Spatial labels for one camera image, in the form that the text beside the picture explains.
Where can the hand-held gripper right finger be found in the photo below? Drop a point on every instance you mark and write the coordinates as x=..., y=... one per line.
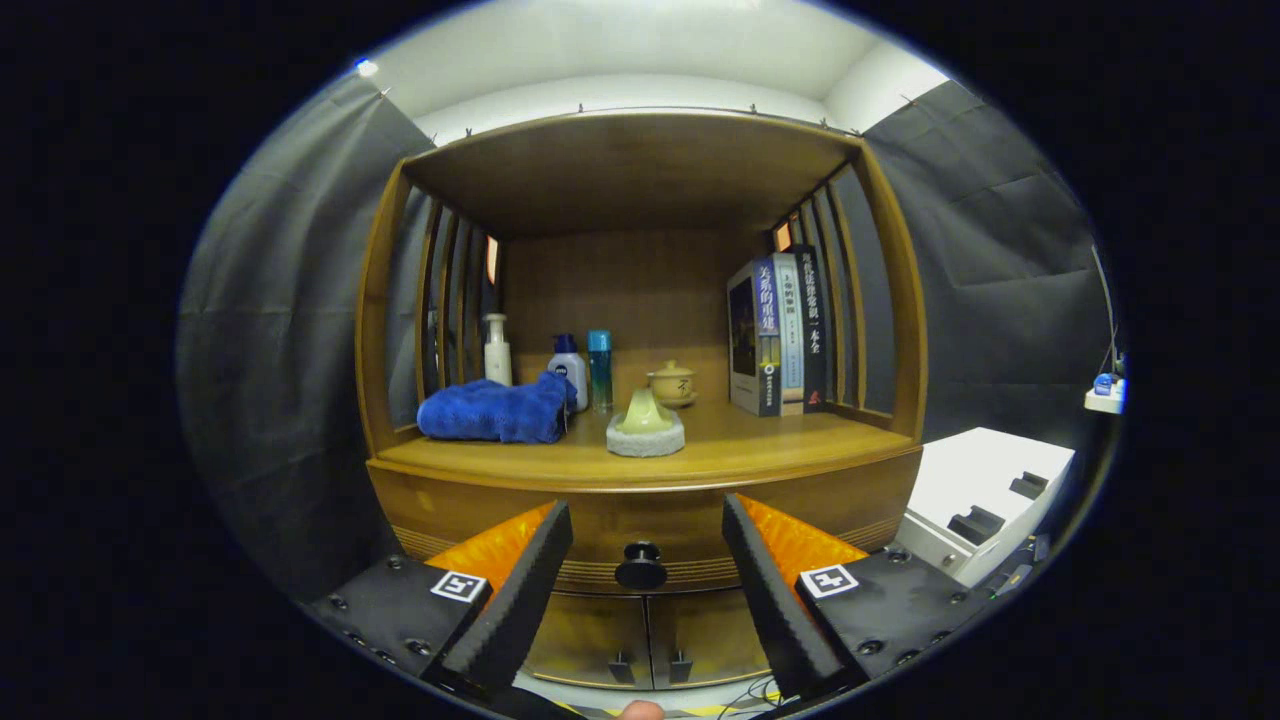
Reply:
x=770, y=600

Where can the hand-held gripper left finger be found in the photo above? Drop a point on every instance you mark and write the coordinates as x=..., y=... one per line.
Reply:
x=520, y=600

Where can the wooden drawer with black knob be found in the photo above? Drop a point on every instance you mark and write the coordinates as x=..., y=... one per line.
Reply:
x=650, y=515

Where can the wooden countertop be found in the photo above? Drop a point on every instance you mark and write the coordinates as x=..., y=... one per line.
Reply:
x=760, y=440

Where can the white side cabinet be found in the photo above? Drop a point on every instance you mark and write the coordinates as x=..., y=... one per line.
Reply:
x=980, y=470

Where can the wooden cabinet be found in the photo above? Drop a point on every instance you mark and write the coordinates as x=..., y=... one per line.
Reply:
x=630, y=170

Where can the blue towel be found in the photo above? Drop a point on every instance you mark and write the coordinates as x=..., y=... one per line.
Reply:
x=490, y=410

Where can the beige lidded teacup with saucer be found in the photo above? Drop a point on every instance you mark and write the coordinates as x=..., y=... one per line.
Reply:
x=673, y=385

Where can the teal bottle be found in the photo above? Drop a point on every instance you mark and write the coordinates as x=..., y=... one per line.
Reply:
x=600, y=375

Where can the white pump bottle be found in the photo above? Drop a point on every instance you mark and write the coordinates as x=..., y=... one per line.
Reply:
x=497, y=360

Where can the white lotion bottle blue cap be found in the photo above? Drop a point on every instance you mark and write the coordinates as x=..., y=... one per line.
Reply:
x=570, y=362

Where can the white spine book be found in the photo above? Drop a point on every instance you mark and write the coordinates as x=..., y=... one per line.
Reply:
x=790, y=340

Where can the grey book with blue spine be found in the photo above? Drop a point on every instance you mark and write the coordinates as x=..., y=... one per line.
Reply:
x=745, y=340

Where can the black spine book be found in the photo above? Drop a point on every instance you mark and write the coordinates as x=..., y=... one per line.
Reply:
x=813, y=330

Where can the white power strip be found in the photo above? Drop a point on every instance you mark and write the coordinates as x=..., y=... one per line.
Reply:
x=1105, y=395

